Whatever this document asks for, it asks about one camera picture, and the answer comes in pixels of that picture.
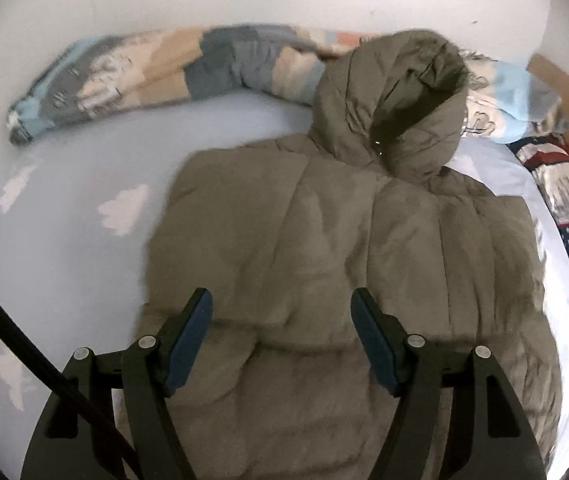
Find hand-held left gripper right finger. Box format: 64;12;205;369
352;287;548;480

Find olive hooded puffer jacket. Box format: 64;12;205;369
132;30;563;480

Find light blue cloud bed sheet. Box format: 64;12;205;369
0;85;569;480

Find patchwork quilt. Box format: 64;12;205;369
7;22;569;146

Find black cable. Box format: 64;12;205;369
0;265;145;480

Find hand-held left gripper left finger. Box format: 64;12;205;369
19;287;214;480

